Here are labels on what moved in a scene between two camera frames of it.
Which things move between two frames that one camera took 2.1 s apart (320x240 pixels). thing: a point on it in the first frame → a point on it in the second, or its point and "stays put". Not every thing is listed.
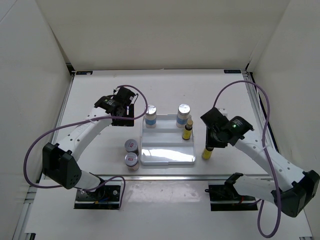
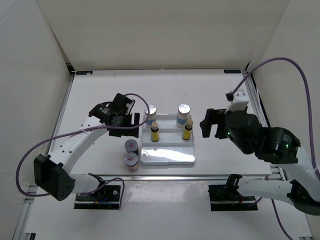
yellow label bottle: x=187 y=132 stays put
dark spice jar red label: x=131 y=146 stays put
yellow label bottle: x=206 y=154 → x=154 y=134
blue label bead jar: x=150 y=116 stays put
